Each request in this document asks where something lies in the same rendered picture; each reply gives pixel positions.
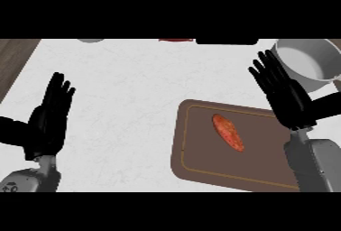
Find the grey round object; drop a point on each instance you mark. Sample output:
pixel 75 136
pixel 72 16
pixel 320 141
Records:
pixel 91 40

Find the orange sweet potato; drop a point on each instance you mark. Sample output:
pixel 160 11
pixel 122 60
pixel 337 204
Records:
pixel 228 132

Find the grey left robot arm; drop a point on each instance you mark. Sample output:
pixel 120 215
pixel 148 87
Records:
pixel 33 176

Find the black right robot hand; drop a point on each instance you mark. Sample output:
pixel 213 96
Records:
pixel 289 96

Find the brown tray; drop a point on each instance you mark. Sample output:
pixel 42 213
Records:
pixel 231 144

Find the red object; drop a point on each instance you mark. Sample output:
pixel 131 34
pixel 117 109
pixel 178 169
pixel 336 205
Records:
pixel 177 39

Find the grey metal pot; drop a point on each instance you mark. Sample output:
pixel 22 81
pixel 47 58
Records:
pixel 311 64

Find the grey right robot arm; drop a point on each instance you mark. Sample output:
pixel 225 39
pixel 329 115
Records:
pixel 314 164

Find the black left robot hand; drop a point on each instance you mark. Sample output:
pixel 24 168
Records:
pixel 48 120

